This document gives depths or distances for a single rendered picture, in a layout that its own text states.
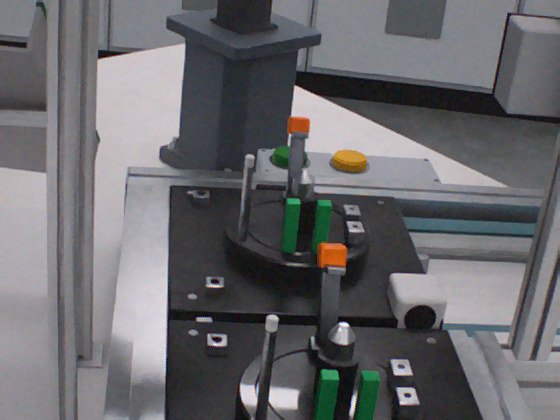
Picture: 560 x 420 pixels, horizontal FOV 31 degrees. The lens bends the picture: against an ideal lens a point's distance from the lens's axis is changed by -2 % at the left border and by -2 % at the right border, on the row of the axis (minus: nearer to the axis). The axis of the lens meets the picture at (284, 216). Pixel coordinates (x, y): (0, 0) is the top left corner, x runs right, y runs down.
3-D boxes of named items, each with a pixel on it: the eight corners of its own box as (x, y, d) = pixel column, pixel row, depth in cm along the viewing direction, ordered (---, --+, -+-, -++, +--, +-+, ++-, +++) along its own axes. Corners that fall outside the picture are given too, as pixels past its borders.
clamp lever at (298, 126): (282, 191, 101) (287, 115, 100) (302, 192, 101) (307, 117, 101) (287, 195, 98) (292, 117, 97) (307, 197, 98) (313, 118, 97)
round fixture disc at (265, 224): (220, 208, 102) (222, 190, 102) (356, 215, 104) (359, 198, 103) (225, 280, 90) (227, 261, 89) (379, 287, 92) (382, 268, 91)
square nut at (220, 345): (205, 343, 81) (206, 333, 81) (225, 344, 81) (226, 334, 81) (206, 355, 80) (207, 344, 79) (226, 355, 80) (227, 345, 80)
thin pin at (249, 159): (237, 237, 93) (245, 153, 89) (246, 238, 93) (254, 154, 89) (238, 242, 93) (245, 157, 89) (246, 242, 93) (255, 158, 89)
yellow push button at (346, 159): (329, 163, 119) (331, 147, 119) (362, 165, 120) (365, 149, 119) (333, 177, 116) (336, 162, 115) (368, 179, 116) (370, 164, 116)
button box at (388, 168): (253, 193, 122) (257, 146, 119) (422, 202, 125) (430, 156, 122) (256, 220, 116) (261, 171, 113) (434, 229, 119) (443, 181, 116)
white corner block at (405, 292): (382, 308, 92) (389, 270, 91) (430, 310, 93) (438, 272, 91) (391, 338, 88) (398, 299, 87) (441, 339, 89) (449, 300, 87)
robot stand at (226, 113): (237, 136, 147) (249, 3, 138) (306, 173, 138) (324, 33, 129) (156, 157, 138) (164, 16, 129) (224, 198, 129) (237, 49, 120)
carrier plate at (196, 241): (170, 201, 107) (171, 182, 106) (392, 212, 110) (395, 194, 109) (167, 328, 86) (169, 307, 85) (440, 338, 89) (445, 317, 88)
